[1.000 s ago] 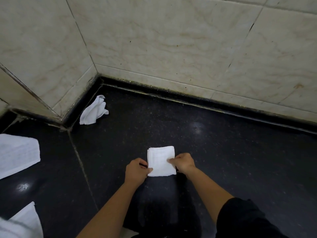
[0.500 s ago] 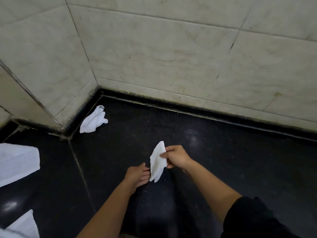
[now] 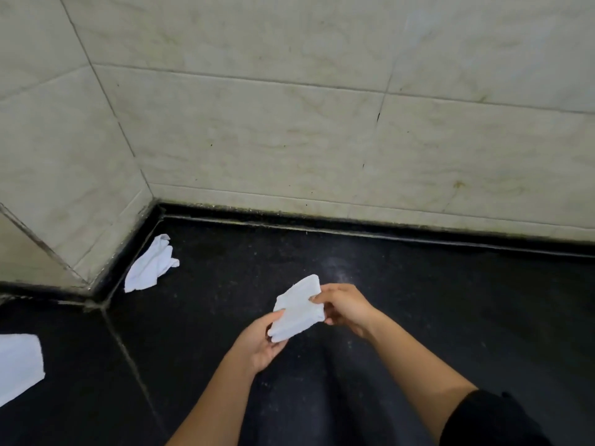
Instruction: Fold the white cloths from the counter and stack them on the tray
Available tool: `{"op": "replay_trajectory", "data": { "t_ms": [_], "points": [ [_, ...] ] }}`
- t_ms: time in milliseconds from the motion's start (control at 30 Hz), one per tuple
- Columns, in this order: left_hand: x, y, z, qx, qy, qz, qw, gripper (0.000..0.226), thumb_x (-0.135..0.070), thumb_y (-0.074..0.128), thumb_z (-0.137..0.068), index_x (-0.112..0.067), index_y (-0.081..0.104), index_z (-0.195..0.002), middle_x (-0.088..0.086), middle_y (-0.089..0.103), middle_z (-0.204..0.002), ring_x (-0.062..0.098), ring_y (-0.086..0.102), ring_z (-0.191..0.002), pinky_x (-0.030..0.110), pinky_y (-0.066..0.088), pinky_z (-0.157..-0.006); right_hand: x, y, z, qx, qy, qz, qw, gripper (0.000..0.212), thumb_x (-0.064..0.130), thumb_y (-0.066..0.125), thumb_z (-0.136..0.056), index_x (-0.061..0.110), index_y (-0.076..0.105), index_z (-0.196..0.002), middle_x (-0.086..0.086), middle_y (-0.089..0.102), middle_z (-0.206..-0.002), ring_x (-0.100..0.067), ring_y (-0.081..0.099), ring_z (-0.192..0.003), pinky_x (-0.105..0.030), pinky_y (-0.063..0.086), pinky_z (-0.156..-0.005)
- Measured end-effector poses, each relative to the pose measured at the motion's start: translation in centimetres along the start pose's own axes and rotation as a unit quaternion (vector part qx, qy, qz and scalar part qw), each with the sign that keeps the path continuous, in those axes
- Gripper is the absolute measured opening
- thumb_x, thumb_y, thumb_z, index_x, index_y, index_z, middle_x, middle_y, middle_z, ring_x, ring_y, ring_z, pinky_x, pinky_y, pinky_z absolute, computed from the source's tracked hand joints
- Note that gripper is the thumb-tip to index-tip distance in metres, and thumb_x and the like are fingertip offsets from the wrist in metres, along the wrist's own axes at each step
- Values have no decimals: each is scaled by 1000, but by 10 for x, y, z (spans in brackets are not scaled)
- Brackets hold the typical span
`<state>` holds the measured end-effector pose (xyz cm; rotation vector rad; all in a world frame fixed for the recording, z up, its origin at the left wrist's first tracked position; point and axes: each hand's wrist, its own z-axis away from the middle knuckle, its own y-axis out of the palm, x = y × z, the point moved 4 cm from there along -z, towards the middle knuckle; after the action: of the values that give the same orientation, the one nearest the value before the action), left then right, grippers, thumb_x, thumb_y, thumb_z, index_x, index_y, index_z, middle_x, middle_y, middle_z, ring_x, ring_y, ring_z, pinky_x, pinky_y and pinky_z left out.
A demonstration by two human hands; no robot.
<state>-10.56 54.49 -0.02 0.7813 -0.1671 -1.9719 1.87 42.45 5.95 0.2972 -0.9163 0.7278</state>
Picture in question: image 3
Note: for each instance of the person's right hand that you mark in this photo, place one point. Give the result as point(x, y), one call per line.
point(348, 306)

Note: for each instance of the person's left hand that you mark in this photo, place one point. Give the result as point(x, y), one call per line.
point(255, 346)

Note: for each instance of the white terry cloth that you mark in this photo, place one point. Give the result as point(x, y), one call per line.
point(297, 311)

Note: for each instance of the group of white cloths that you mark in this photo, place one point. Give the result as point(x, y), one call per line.
point(148, 267)

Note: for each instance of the person's right forearm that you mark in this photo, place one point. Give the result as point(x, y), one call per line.
point(418, 371)

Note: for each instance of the person's left forearm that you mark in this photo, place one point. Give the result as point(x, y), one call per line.
point(214, 408)

